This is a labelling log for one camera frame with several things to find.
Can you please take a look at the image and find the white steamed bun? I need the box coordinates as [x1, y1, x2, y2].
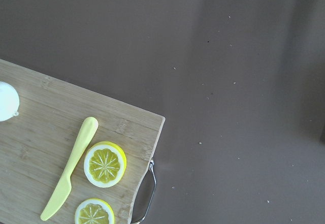
[1, 81, 20, 121]

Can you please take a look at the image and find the upper lemon slice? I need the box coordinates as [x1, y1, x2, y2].
[83, 141, 127, 188]

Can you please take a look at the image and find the lemon slice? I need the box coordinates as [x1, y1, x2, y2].
[75, 198, 115, 224]
[83, 141, 127, 188]

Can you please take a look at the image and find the lower lemon slice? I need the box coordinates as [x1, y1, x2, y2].
[75, 198, 115, 224]

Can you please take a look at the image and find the wooden cutting board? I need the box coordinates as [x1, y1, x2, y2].
[1, 60, 165, 223]

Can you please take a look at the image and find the yellow plastic knife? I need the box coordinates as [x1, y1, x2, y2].
[40, 117, 99, 221]

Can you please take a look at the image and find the metal board handle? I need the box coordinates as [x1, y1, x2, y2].
[131, 158, 157, 223]

